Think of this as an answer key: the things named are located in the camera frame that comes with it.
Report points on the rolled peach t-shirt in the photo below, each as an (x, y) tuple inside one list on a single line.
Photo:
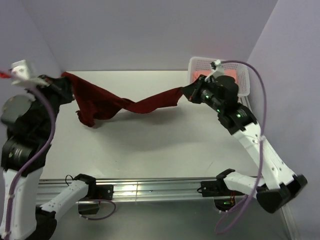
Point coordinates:
[(228, 72)]

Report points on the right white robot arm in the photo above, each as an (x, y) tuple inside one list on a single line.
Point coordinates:
[(275, 183)]

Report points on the white plastic basket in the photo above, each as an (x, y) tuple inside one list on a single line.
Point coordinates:
[(197, 63)]

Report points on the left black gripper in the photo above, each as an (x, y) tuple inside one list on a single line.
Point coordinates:
[(58, 86)]

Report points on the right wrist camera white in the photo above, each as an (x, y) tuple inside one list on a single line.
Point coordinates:
[(217, 70)]

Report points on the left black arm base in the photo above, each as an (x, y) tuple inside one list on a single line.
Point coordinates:
[(98, 206)]

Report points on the aluminium rail frame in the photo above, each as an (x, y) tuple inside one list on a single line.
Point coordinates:
[(161, 156)]

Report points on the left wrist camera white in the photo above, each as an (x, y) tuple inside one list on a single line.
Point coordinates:
[(24, 76)]

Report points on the dark red t-shirt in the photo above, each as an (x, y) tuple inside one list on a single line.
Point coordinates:
[(96, 103)]

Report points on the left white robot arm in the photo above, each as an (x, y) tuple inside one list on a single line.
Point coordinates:
[(22, 218)]

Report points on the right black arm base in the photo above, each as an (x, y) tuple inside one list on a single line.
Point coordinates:
[(224, 199)]

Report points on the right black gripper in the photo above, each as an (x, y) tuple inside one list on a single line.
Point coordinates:
[(192, 92)]

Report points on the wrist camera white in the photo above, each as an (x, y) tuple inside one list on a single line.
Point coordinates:
[(217, 70), (24, 76)]

